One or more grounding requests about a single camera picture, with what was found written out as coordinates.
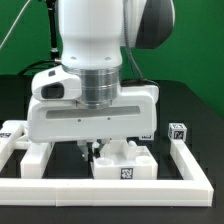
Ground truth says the black cable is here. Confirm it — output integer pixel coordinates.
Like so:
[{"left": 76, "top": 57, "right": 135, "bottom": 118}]
[{"left": 17, "top": 58, "right": 64, "bottom": 76}]

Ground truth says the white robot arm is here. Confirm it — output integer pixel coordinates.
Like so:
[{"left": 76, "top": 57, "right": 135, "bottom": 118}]
[{"left": 27, "top": 0, "right": 175, "bottom": 143}]

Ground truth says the white cable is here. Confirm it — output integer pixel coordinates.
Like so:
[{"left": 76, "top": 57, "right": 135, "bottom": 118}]
[{"left": 0, "top": 0, "right": 32, "bottom": 51}]

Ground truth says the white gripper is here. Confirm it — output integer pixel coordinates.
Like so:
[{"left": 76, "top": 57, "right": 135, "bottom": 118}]
[{"left": 27, "top": 85, "right": 158, "bottom": 161}]

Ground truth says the white chair back frame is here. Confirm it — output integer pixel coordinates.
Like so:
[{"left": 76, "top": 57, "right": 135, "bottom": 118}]
[{"left": 0, "top": 120, "right": 54, "bottom": 179}]

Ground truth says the black camera stand pole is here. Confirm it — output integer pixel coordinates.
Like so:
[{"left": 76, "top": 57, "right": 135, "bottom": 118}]
[{"left": 46, "top": 0, "right": 59, "bottom": 59}]

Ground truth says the white U-shaped obstacle fence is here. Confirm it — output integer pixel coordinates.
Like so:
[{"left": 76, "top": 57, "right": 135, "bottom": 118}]
[{"left": 0, "top": 139, "right": 214, "bottom": 207}]

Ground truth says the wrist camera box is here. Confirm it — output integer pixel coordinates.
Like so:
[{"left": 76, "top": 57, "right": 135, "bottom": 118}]
[{"left": 31, "top": 66, "right": 82, "bottom": 101}]

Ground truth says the white chair seat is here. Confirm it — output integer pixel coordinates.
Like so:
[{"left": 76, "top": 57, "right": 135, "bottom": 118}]
[{"left": 92, "top": 140, "right": 158, "bottom": 180}]

